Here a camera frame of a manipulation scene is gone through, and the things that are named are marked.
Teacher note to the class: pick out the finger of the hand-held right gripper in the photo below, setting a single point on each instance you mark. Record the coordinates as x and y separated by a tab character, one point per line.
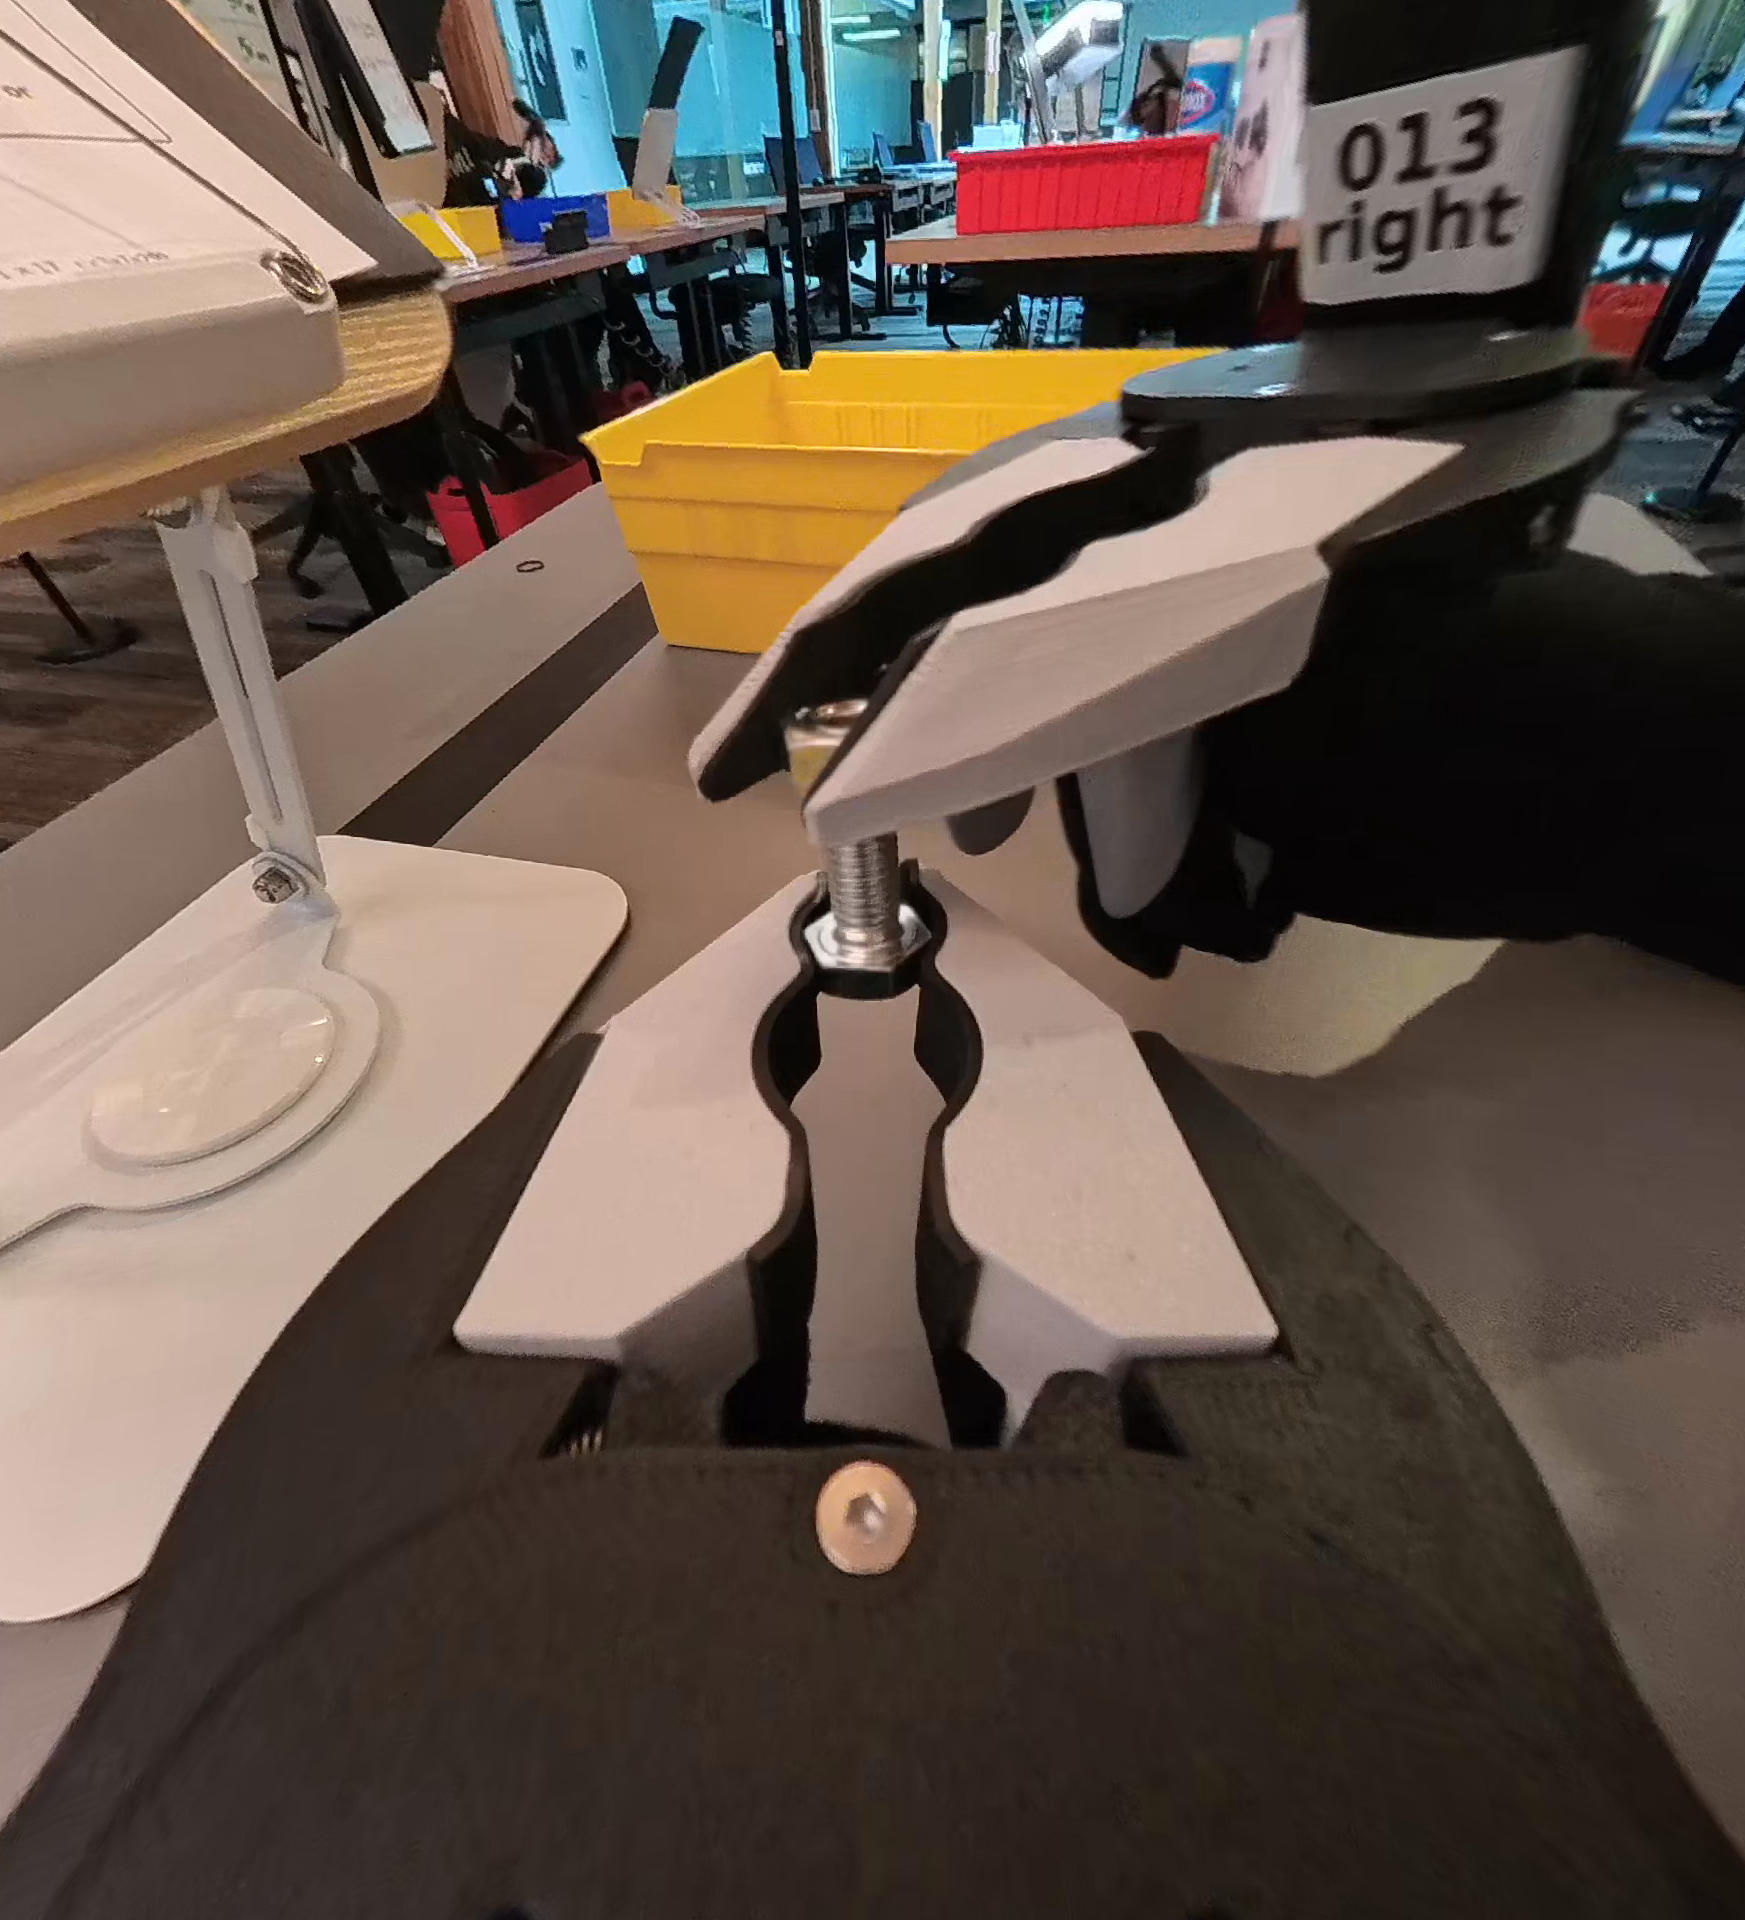
1113	661
992	487

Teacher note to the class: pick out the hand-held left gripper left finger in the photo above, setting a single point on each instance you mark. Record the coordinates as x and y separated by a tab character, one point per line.
631	1200

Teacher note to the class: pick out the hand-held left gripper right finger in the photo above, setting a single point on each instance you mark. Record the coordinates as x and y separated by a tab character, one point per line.
1098	1200

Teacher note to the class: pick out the silver hex nut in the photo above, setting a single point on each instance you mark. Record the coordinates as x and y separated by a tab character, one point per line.
820	735

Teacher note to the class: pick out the silver hex bolt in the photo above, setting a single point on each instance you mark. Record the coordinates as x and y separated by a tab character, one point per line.
861	902

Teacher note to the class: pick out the person's right forearm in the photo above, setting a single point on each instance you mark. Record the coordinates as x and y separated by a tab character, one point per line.
1683	780

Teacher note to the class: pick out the person's right hand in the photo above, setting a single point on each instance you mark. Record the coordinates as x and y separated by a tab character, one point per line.
1398	751

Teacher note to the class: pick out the yellow plastic bin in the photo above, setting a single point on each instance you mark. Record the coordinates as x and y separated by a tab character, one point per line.
752	512

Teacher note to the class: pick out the wooden desk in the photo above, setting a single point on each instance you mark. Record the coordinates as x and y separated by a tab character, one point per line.
1082	247

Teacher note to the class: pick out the white printed box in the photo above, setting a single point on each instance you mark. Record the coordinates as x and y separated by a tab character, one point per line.
1263	135

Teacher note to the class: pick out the white metal document stand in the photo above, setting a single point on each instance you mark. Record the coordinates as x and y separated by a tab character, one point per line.
514	915

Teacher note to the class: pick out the red plastic bin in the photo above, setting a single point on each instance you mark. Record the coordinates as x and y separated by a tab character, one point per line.
1082	188

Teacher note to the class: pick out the wipes canister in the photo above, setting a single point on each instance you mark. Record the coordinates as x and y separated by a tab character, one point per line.
1211	97

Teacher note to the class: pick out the small yellow bin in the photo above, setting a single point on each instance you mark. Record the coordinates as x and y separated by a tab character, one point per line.
648	208
466	234

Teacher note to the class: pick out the red bag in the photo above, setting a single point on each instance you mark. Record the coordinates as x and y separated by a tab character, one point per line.
514	512

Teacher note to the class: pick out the small black device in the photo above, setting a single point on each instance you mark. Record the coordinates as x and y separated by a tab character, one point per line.
564	234

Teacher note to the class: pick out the blue plastic bin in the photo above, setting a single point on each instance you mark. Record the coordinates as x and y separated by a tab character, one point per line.
519	213

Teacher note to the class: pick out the wooden stand board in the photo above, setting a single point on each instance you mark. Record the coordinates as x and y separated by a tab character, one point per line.
401	353

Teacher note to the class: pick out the black framed sign board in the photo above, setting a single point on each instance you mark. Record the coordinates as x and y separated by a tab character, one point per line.
363	62

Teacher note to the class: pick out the printed instruction sheet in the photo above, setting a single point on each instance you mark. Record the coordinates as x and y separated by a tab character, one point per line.
92	300

